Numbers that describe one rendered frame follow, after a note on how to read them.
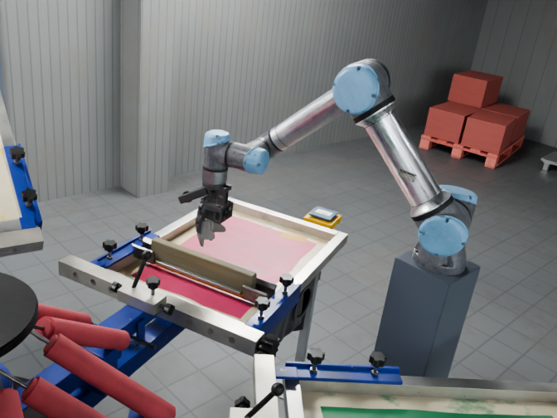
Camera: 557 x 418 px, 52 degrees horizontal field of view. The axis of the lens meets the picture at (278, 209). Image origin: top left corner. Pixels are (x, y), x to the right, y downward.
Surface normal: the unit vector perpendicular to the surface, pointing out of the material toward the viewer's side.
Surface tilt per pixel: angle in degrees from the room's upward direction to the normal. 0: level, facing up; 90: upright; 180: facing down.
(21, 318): 0
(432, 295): 90
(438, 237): 96
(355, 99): 84
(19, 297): 0
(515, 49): 90
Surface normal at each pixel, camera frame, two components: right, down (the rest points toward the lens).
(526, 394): 0.07, 0.41
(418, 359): -0.72, 0.21
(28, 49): 0.69, 0.37
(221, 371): 0.11, -0.91
